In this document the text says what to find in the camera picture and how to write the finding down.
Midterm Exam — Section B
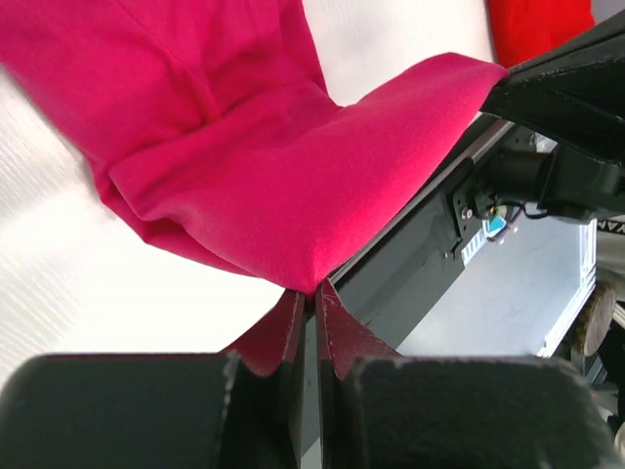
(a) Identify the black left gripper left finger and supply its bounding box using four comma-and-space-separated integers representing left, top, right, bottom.
1, 290, 305, 468

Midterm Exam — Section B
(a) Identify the folded red t shirt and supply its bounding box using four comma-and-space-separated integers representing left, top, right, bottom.
486, 0, 596, 43

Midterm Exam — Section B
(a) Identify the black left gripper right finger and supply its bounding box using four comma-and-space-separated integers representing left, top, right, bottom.
315, 282, 624, 468

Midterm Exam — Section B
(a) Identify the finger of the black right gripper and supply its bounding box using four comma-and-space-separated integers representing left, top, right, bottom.
481, 12, 624, 162

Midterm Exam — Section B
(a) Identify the pink t shirt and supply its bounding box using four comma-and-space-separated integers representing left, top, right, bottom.
1, 1, 507, 293

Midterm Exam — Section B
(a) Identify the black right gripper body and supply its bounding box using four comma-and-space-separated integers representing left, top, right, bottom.
474, 144, 624, 224

